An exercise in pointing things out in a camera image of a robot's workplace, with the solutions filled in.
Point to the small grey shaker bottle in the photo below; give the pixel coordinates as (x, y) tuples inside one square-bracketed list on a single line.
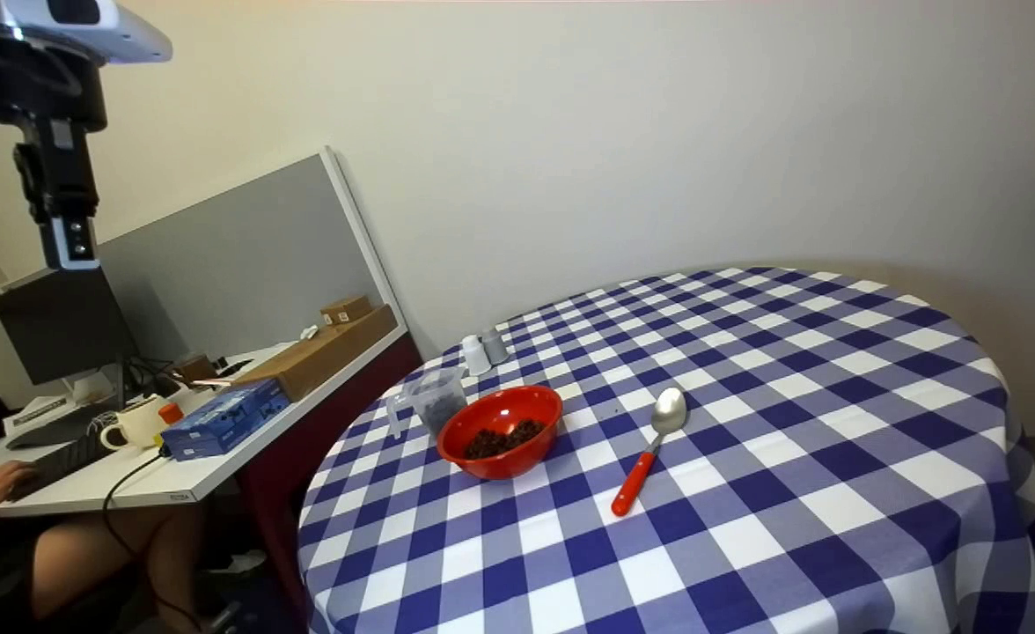
[(496, 350)]

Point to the brown cardboard box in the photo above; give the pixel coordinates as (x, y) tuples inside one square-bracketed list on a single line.
[(319, 355)]

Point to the small white shaker bottle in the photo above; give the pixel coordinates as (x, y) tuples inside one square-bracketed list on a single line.
[(474, 358)]

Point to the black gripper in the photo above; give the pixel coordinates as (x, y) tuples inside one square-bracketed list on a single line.
[(56, 169)]

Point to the black keyboard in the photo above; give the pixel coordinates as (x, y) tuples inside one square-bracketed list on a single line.
[(60, 459)]

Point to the grey partition panel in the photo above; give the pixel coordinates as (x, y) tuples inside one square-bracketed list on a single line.
[(246, 257)]

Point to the red plastic bowl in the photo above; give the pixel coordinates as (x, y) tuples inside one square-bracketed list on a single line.
[(496, 466)]

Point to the white device under monitor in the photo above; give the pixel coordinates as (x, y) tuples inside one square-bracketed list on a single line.
[(70, 391)]

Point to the white office desk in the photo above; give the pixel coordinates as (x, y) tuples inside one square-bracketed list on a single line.
[(178, 477)]

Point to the bystander bare leg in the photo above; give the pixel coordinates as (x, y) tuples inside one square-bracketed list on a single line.
[(106, 551)]

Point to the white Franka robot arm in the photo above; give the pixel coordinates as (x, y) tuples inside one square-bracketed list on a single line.
[(82, 22)]

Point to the clear jar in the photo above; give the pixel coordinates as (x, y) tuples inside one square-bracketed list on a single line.
[(434, 398)]

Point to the black computer monitor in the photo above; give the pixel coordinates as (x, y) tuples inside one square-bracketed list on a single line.
[(60, 322)]

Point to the small orange object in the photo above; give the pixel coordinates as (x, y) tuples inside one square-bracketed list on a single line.
[(169, 413)]

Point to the blue white checked tablecloth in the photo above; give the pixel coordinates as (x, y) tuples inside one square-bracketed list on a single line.
[(776, 468)]

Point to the blue box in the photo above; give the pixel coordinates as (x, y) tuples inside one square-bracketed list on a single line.
[(224, 419)]

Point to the white mug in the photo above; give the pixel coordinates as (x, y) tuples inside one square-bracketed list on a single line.
[(140, 425)]

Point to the dark coffee beans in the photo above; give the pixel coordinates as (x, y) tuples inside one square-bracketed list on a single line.
[(495, 441)]

